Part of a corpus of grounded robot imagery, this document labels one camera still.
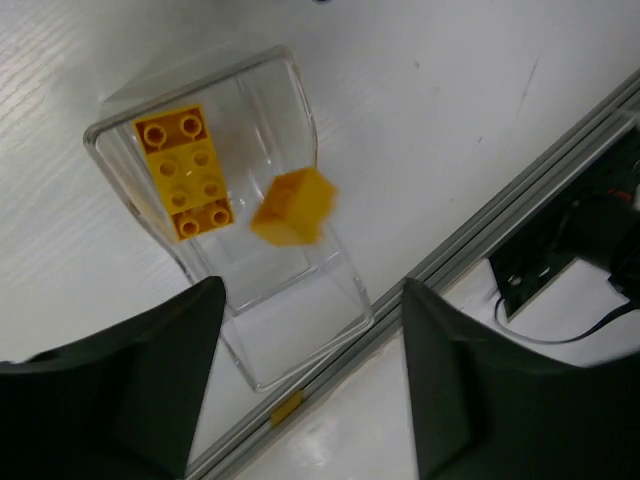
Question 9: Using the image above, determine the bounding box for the yellow rectangular lego brick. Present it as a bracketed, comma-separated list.
[132, 105, 235, 241]

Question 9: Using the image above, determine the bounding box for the clear plastic container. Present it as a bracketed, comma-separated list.
[83, 46, 373, 391]

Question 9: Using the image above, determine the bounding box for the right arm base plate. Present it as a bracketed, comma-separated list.
[489, 144, 639, 344]

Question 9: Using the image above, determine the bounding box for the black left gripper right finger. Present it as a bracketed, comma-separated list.
[401, 279, 639, 479]

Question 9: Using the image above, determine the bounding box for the small yellow lego cube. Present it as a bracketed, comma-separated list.
[250, 167, 338, 247]

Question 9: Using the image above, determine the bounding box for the aluminium front rail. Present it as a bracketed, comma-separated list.
[188, 73, 639, 479]

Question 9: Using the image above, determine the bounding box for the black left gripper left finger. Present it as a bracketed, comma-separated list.
[1, 276, 226, 479]

